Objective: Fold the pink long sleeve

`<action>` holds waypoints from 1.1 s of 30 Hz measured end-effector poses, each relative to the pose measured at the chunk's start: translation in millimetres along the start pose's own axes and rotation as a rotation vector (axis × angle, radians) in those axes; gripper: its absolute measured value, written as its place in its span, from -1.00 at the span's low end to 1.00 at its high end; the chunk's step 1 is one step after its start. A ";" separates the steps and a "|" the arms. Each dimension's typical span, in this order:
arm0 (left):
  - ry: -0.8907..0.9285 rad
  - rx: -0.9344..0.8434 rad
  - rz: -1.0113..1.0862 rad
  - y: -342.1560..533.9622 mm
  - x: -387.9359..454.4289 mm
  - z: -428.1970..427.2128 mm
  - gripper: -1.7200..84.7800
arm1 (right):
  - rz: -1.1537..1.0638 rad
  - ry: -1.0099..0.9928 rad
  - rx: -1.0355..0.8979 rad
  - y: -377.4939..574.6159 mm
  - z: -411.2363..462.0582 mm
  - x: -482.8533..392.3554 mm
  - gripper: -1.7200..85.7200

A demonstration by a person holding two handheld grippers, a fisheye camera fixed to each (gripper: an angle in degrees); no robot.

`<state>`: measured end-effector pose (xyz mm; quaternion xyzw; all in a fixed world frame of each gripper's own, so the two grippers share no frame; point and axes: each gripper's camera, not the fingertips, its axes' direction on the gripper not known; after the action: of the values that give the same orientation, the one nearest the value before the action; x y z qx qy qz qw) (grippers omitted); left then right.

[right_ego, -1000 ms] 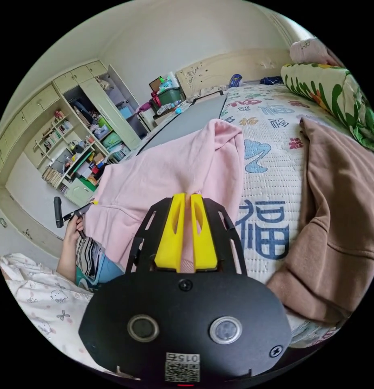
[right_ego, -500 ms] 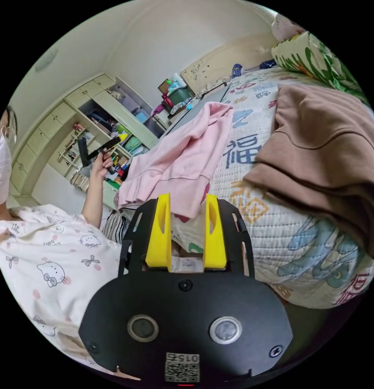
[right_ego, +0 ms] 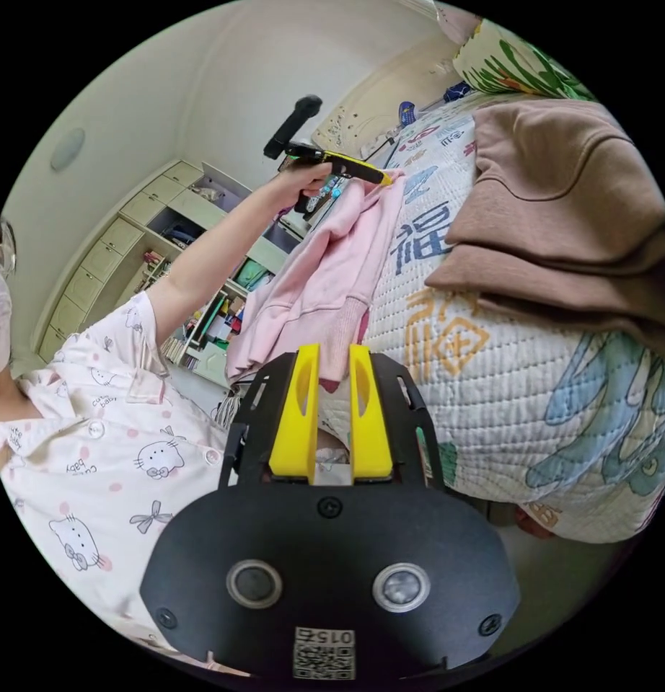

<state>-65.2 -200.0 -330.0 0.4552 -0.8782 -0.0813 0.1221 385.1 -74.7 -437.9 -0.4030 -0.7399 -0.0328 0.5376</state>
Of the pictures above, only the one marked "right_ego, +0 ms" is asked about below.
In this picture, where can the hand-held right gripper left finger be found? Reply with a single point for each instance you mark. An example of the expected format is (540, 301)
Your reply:
(292, 432)

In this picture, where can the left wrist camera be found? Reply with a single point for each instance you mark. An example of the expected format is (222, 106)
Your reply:
(292, 127)

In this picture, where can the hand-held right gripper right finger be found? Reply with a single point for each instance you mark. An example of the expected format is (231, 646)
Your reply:
(371, 438)

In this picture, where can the person's left hand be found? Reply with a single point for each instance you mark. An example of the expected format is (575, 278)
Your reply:
(305, 181)

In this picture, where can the pile of clothes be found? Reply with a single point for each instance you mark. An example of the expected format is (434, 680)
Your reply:
(559, 216)

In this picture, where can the pink long sleeve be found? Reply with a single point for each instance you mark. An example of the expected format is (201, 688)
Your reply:
(332, 270)

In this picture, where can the cream cupboard with shelves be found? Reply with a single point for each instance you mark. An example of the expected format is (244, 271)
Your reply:
(116, 238)

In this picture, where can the pillow with green leaf print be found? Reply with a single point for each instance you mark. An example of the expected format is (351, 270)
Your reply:
(505, 65)

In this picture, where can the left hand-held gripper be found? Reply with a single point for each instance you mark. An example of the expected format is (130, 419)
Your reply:
(305, 153)

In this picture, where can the round ceiling lamp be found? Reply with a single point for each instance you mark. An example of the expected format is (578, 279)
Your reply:
(68, 149)

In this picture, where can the person's left forearm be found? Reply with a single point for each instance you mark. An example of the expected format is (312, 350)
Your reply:
(219, 243)

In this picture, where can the bed with printed quilt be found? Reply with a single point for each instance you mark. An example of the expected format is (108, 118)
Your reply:
(473, 411)

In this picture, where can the person's body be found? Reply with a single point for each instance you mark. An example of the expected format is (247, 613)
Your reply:
(94, 459)

